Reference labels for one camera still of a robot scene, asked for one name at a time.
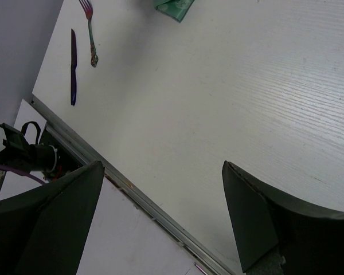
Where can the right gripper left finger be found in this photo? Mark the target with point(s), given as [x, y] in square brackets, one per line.
[44, 230]

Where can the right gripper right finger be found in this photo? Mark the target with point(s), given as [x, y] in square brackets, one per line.
[278, 233]

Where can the green satin cloth napkin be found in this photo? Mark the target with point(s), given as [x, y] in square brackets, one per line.
[175, 9]

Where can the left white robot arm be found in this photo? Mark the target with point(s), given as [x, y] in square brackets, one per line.
[20, 155]

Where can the purple knife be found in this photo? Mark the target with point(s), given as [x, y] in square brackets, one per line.
[73, 68]

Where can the ornate iridescent fork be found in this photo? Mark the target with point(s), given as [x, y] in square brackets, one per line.
[88, 9]

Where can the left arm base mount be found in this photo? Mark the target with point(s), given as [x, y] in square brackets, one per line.
[66, 162]

